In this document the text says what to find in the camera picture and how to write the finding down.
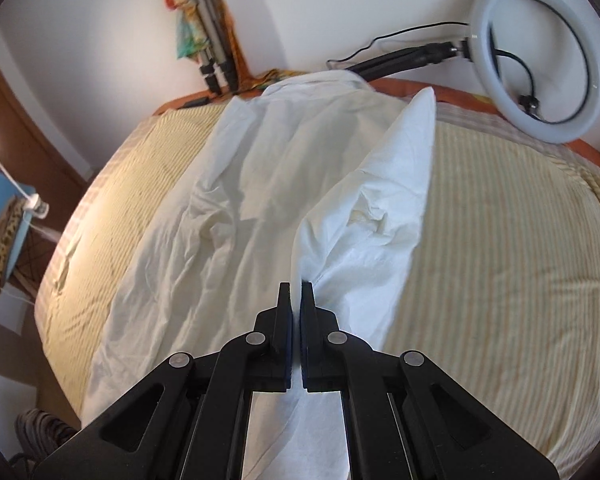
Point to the yellow striped garment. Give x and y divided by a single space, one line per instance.
505 260

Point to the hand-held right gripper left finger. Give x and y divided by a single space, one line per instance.
282 340

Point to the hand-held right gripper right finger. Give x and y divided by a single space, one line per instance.
310 350

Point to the silver black tripod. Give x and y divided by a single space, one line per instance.
215 25

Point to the leopard print cloth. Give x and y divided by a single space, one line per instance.
5 245

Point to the folded tripod with colourful cloth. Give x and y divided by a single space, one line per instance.
185 40

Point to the blue panel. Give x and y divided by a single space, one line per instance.
0 190

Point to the white shirt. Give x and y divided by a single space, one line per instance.
255 185

